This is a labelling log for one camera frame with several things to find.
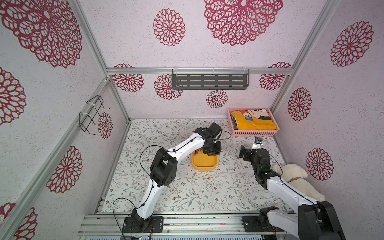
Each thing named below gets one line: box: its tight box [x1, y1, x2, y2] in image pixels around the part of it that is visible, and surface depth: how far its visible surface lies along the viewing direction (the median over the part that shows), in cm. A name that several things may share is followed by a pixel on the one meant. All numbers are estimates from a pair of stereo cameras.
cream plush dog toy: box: [273, 163, 326, 202], surface depth 83 cm
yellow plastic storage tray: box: [192, 149, 219, 171], surface depth 98 cm
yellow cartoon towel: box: [230, 108, 278, 130], surface depth 112 cm
